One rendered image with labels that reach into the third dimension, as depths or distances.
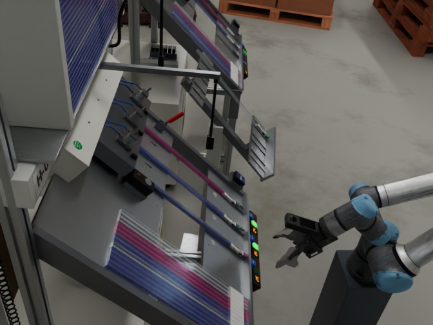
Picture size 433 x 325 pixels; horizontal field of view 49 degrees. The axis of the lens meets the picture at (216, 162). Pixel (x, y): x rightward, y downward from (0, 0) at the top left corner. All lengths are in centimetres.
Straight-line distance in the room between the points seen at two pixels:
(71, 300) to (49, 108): 84
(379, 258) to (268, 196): 133
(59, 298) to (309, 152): 216
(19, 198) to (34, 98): 19
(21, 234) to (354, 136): 294
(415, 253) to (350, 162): 176
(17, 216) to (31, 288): 22
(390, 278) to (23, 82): 124
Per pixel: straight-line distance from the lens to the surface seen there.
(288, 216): 151
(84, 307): 164
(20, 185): 92
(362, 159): 344
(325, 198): 302
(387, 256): 171
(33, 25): 90
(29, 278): 111
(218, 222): 161
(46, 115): 99
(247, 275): 158
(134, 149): 135
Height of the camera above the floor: 196
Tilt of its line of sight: 39 degrees down
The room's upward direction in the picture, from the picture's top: 6 degrees clockwise
